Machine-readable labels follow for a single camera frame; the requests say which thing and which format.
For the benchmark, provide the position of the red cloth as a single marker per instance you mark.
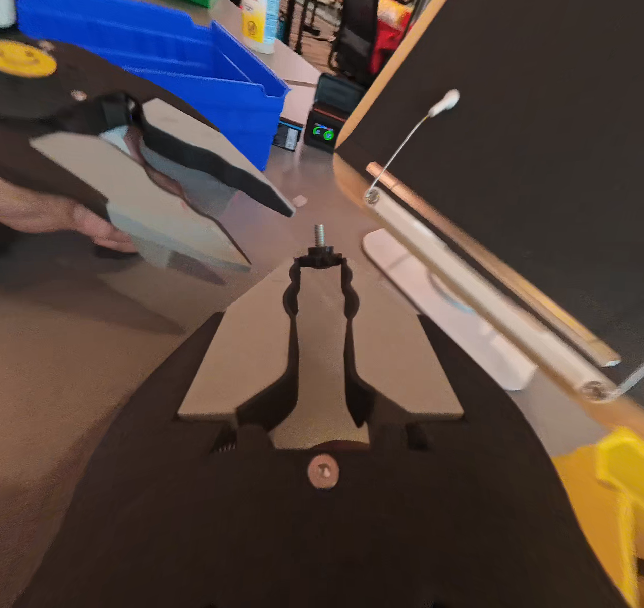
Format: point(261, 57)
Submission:
point(390, 39)

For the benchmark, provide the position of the black knob screw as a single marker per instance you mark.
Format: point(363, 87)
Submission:
point(321, 255)

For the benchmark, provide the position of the person's left hand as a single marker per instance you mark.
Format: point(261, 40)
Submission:
point(40, 208)

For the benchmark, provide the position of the black high-back office chair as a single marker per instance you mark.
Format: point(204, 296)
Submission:
point(360, 14)

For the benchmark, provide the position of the black charger case green lights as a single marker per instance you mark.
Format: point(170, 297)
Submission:
point(337, 95)

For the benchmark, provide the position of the blue plastic bin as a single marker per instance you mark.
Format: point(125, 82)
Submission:
point(176, 49)

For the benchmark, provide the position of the small black battery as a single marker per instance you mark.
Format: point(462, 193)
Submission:
point(288, 136)

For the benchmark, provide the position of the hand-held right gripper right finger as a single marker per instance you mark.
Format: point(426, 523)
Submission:
point(402, 366)

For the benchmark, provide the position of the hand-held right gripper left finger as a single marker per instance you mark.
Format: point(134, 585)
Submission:
point(241, 366)

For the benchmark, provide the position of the yellow plastic bin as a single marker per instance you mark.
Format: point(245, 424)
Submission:
point(593, 517)

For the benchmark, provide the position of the disinfecting wipes canister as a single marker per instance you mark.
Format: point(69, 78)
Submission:
point(261, 9)

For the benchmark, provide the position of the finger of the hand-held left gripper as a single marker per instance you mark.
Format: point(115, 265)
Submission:
point(151, 215)
point(201, 137)

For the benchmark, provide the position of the black board white stand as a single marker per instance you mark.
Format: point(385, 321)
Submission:
point(503, 140)

